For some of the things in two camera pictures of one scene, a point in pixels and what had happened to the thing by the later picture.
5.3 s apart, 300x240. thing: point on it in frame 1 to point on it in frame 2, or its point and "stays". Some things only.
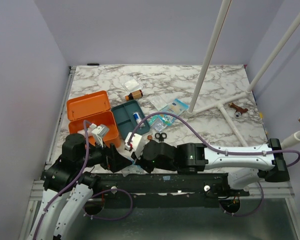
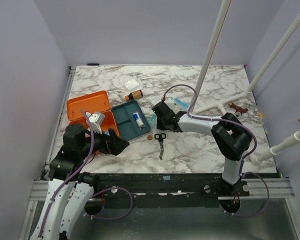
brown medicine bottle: (134, 95) stays
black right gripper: (140, 157) to (161, 116)
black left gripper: (111, 155) to (113, 144)
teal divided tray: (125, 121) stays
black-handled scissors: (160, 136) stays
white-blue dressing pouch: (176, 107) stays
